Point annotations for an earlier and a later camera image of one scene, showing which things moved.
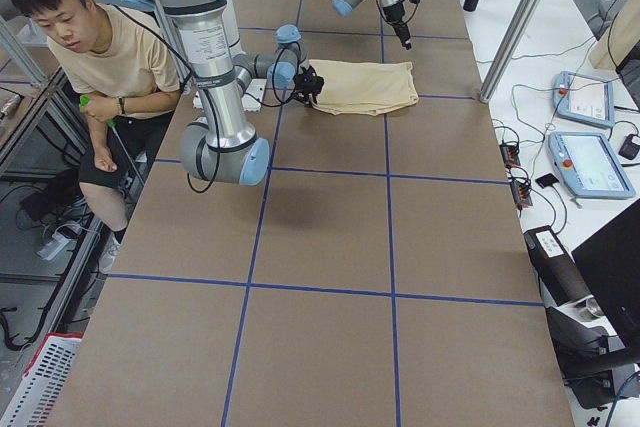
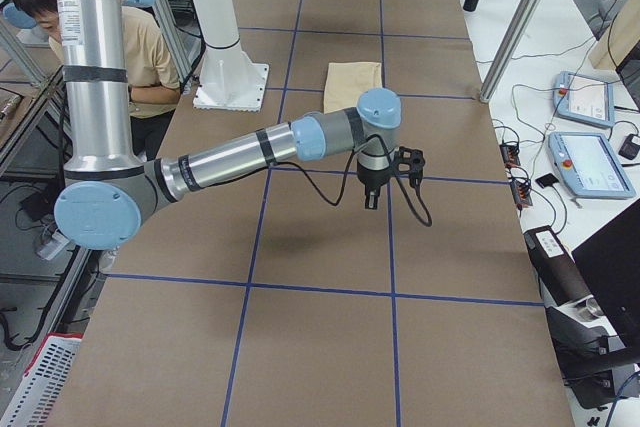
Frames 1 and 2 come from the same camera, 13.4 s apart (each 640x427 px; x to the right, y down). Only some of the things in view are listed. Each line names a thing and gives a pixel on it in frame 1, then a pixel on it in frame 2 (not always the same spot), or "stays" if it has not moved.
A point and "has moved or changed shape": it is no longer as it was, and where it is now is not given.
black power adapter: [629, 149] stays
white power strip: [52, 246] stays
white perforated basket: [43, 380] stays
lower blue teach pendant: [590, 165] stays
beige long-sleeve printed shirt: [364, 87] has moved or changed shape
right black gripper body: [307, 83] -> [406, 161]
